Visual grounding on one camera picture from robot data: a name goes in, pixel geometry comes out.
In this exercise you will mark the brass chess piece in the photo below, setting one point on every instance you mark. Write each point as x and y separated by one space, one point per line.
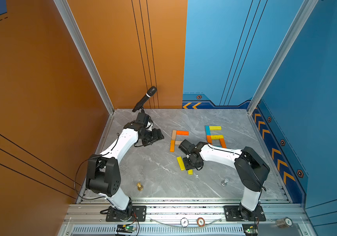
140 186

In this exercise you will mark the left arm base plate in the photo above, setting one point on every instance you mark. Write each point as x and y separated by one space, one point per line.
130 214

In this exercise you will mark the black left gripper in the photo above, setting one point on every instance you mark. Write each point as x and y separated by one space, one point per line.
157 135

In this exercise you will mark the silver chess piece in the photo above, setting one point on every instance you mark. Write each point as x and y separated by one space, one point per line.
224 182

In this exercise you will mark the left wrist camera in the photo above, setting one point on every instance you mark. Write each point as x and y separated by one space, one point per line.
145 120

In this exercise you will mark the aluminium corner post right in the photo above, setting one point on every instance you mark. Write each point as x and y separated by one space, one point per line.
294 30

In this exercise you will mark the aluminium corner post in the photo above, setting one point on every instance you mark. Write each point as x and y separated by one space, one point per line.
77 37
294 30

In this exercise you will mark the right green circuit board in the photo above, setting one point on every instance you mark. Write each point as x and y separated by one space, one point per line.
250 230

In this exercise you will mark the long orange block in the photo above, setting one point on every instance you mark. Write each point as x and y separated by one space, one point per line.
185 133

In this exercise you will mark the black microphone on stand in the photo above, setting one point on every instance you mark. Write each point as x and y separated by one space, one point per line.
150 93

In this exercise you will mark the orange block bottom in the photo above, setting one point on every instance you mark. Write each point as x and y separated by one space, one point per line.
222 142

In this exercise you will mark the aluminium corner post left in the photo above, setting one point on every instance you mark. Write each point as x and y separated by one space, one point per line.
77 37

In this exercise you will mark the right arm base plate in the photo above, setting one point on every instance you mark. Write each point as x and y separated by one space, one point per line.
240 213

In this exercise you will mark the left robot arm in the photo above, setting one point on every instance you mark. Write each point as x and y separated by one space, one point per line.
103 173

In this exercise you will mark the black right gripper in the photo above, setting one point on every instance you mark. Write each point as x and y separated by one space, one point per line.
186 166

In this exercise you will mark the left green circuit board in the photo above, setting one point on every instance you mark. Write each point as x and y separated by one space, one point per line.
125 229

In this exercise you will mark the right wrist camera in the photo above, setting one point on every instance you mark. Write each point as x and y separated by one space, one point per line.
188 148

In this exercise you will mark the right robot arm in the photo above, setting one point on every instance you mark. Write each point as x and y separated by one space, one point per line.
251 168

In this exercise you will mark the aluminium front rail frame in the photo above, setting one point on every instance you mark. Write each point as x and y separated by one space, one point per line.
186 217

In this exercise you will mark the green circuit board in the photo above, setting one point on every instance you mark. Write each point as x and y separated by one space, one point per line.
125 229
250 230

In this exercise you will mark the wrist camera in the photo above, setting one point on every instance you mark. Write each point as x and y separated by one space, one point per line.
145 120
188 148

